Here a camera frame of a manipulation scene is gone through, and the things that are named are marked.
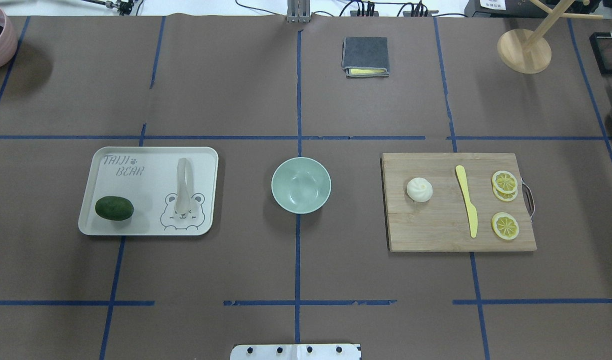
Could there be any wooden mug tree stand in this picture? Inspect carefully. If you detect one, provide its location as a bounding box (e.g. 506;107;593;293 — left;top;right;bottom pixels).
496;0;604;75

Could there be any lone lemon slice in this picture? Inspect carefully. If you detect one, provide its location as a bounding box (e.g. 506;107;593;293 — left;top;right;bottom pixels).
491;212;520;241

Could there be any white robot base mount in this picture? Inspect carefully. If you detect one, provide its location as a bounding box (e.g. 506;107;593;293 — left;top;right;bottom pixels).
230;343;362;360

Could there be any green avocado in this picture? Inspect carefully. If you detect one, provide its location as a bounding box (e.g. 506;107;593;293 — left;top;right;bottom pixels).
95;195;134;221

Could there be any cream bear serving tray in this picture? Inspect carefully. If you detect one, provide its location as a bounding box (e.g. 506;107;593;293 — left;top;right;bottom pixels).
78;146;219;236

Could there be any hidden lemon slice underneath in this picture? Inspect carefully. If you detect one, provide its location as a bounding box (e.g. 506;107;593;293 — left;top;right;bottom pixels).
493;188;518;202

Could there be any bamboo cutting board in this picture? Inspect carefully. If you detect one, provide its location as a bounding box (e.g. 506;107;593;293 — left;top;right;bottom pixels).
381;152;537;252

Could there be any yellow plastic knife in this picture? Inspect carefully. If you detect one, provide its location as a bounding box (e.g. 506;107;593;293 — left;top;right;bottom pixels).
456;164;479;239

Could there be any grey folded cloth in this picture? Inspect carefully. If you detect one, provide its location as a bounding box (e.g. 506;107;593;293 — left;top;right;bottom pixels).
341;36;390;78

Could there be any translucent white spoon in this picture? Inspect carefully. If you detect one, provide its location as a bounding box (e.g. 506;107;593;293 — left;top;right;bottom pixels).
175;157;191;217

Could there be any aluminium frame post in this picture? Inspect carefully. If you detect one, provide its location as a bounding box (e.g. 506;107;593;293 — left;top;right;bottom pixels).
287;0;312;24

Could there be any mint green bowl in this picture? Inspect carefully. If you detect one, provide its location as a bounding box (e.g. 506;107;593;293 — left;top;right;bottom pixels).
271;157;332;215

